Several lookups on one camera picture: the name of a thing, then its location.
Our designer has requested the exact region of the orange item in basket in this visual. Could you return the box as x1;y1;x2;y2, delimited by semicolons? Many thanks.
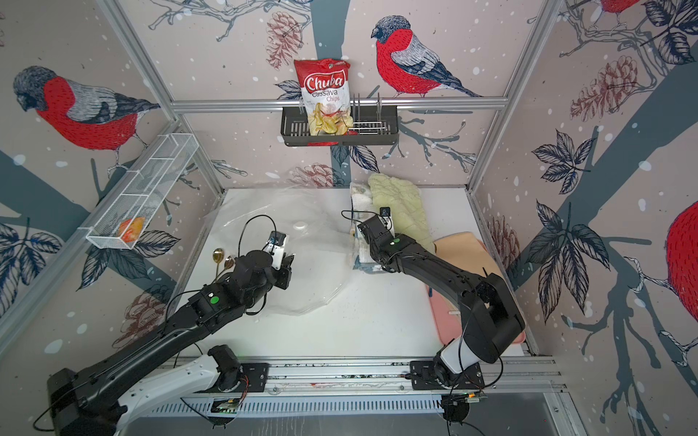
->
117;217;145;245

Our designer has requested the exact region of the red Chuba chips bag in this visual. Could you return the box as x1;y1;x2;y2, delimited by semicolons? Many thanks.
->
294;58;354;136

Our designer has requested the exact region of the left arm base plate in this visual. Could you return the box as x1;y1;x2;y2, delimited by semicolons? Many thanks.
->
214;363;270;393

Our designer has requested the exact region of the black wall shelf basket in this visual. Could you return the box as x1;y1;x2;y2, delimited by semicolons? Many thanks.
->
281;106;399;146

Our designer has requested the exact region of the teal bear blanket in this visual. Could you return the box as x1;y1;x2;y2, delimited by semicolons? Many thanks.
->
353;256;386;274

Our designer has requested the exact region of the clear plastic vacuum bag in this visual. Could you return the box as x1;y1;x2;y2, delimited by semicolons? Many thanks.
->
209;186;354;316

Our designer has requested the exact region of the beige pink cutting board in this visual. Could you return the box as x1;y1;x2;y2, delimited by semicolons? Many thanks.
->
428;232;504;345

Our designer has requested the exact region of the copper spoon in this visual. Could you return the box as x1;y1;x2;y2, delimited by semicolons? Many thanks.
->
223;256;236;272

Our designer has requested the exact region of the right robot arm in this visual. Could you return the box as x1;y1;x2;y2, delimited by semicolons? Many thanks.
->
358;216;525;390

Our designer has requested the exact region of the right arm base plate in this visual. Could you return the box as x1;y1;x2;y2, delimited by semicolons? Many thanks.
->
406;361;485;391

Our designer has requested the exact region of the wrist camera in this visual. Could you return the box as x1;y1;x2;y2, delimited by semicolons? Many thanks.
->
379;206;393;231
263;231;287;270

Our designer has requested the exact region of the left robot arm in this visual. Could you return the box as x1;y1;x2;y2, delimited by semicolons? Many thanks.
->
47;250;294;435

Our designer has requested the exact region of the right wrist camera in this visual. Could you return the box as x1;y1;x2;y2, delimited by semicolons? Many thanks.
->
379;206;393;231

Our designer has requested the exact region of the pale green fleece blanket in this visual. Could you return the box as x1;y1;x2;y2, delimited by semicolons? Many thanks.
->
368;174;436;254

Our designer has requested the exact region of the gold spoon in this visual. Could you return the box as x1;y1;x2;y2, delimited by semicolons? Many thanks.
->
212;247;225;277

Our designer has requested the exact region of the metal dish rack wire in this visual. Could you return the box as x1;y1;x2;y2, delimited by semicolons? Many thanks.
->
348;91;384;136

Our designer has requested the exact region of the white mesh wall basket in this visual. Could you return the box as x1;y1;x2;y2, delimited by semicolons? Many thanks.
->
87;133;199;250

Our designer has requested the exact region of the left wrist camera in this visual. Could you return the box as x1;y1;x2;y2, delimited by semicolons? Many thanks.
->
263;231;287;270

